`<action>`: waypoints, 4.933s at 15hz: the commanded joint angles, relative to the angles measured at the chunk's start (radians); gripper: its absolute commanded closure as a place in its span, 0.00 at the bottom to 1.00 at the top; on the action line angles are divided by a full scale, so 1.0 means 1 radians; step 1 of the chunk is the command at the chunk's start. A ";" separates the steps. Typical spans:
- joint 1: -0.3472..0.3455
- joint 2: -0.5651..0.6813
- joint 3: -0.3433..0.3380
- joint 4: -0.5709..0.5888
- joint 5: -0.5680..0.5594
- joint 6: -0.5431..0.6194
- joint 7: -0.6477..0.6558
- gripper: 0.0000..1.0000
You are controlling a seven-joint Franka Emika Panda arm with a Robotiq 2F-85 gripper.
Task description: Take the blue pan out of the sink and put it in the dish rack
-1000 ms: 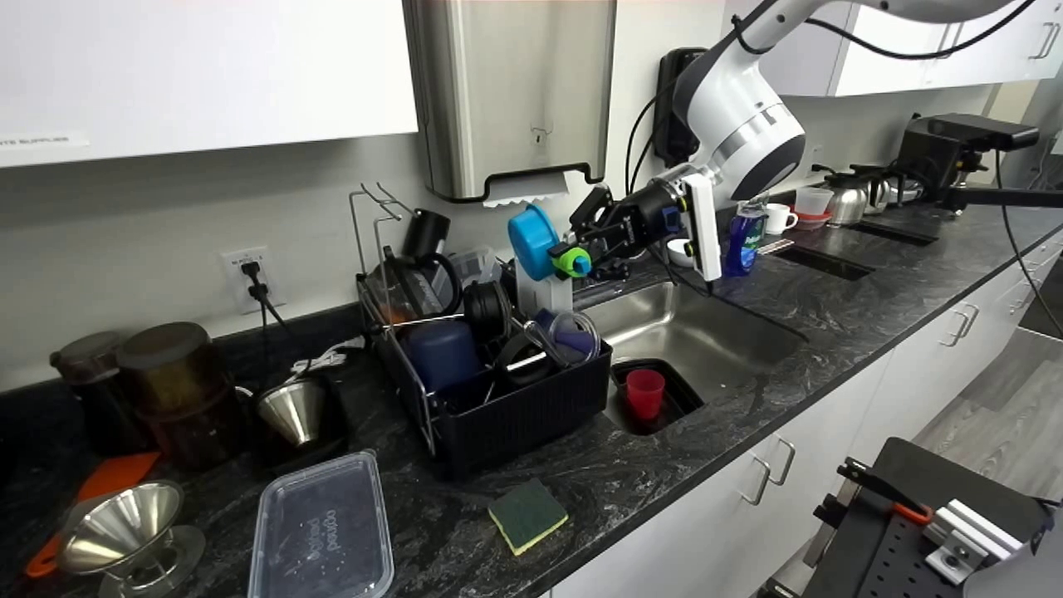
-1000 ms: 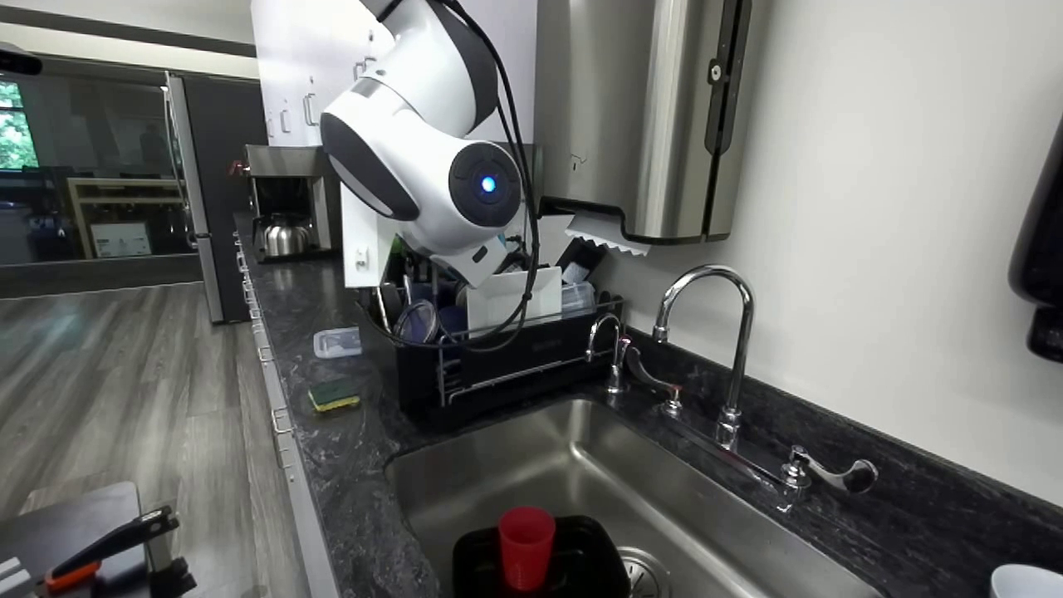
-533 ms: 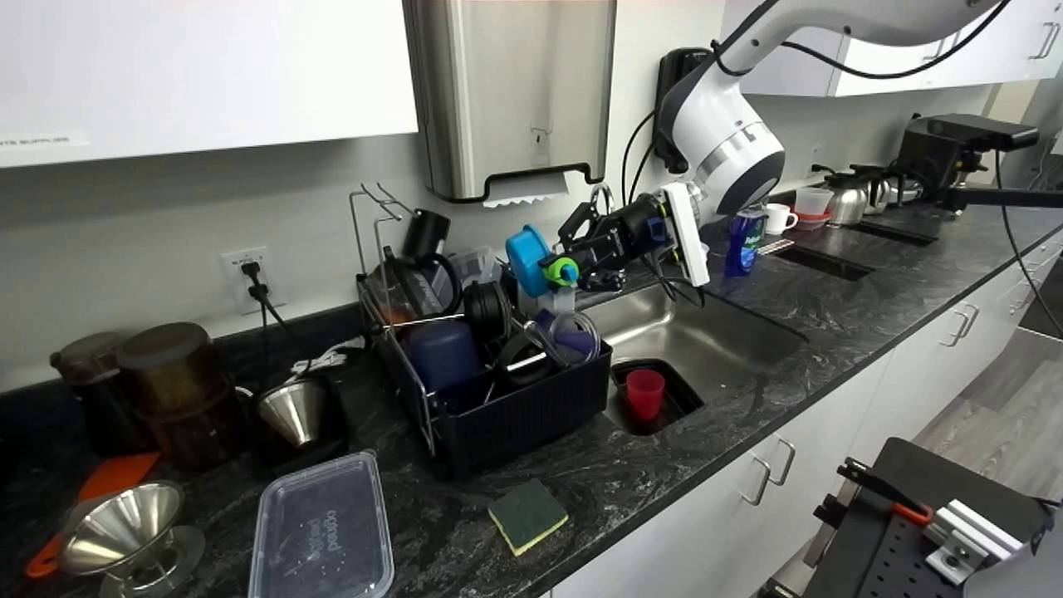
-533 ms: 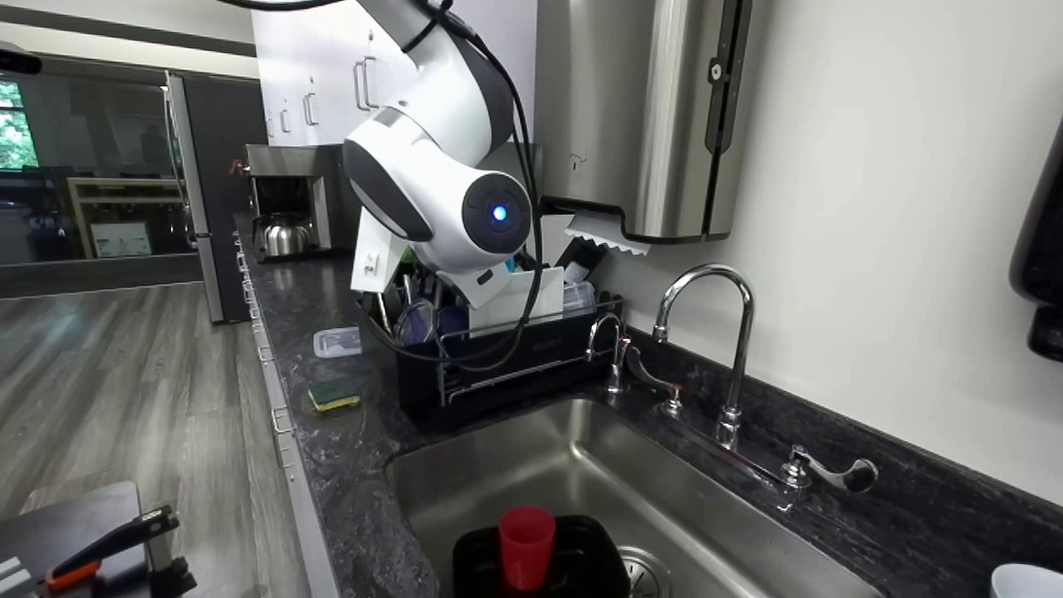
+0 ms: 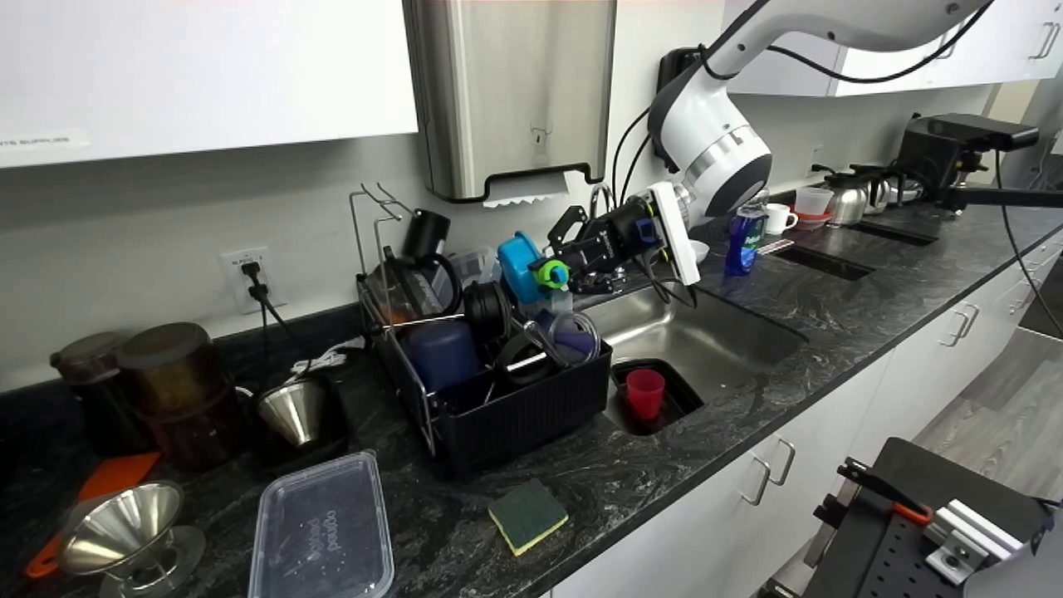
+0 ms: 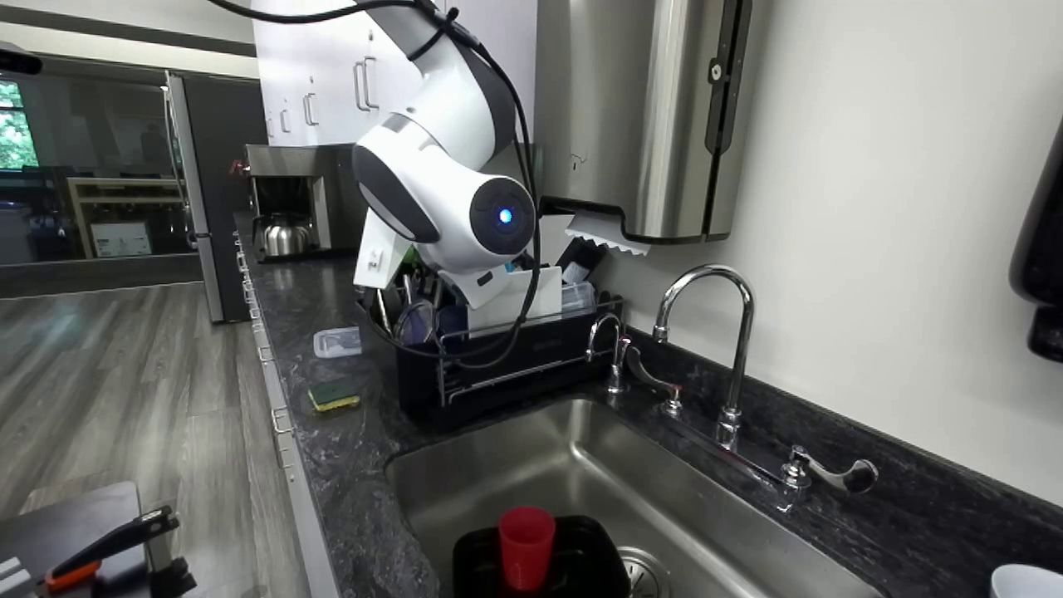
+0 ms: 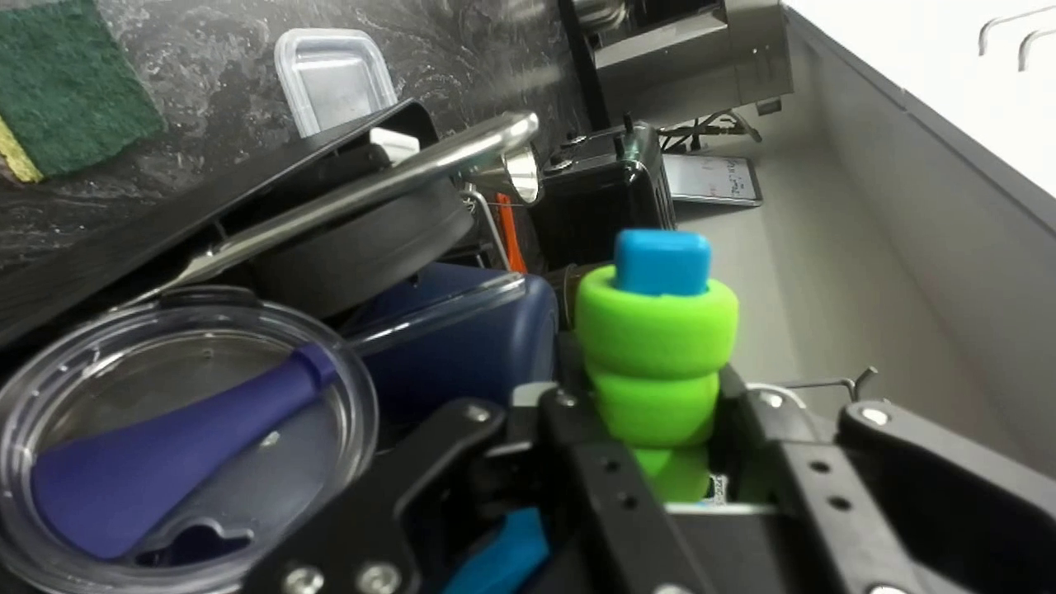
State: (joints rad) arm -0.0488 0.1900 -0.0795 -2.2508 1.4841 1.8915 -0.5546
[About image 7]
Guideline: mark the wide white upper cabinet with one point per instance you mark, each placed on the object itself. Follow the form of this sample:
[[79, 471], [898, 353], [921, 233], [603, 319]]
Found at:
[[945, 77]]

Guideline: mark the clear plastic container lid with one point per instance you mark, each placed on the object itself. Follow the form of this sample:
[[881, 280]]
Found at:
[[333, 77]]

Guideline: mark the white cloth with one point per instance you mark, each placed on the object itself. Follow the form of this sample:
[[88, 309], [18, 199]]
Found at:
[[394, 143]]

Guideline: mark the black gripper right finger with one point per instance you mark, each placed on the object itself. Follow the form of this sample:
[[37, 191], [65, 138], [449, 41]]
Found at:
[[945, 505]]

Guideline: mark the black mug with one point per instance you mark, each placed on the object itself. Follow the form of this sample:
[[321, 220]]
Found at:
[[606, 199]]

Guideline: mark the orange spatula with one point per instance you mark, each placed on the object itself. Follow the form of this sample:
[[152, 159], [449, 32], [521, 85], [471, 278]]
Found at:
[[510, 236]]

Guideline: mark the dark blue plastic container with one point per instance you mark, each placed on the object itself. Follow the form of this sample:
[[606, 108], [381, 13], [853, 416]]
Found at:
[[464, 332]]

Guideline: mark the black dish rack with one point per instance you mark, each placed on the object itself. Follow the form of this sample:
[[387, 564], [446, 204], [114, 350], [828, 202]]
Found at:
[[133, 265]]

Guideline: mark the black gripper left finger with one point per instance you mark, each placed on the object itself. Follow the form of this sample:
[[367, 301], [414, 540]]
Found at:
[[614, 516]]

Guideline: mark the green and yellow sponge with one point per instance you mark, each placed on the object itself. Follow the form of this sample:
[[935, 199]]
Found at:
[[68, 88]]

